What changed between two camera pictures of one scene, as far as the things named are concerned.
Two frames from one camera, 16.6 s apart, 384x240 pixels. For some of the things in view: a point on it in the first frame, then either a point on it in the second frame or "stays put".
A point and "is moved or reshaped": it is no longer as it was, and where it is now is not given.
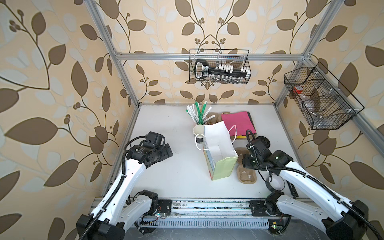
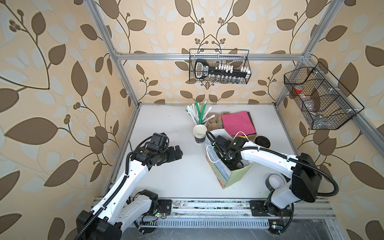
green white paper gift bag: (220, 154) is moved or reshaped
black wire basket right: (325, 103) stays put
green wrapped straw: (200, 113) stays put
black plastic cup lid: (265, 141) stays put
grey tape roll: (268, 185) stays put
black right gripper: (246, 161) -> (226, 166)
